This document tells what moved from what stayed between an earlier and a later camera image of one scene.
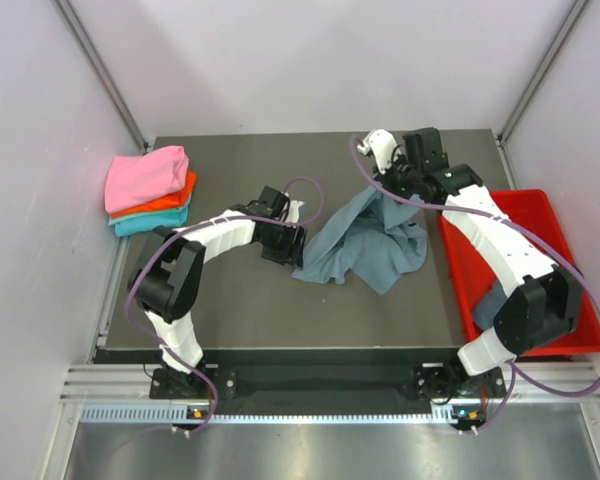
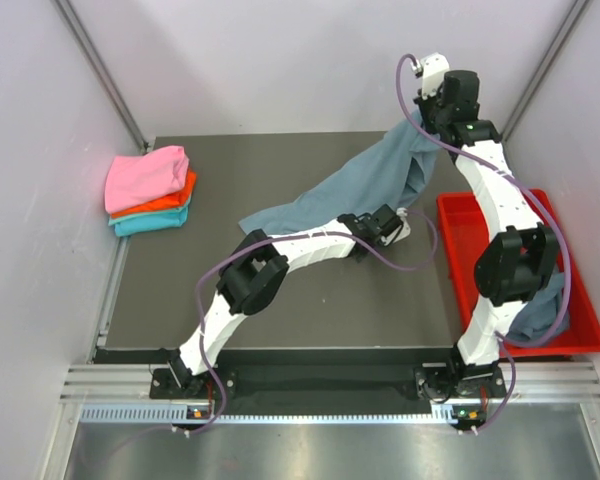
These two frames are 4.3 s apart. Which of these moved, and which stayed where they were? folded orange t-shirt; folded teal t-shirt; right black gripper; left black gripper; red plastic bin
Moved: right black gripper; left black gripper
Stayed: red plastic bin; folded teal t-shirt; folded orange t-shirt
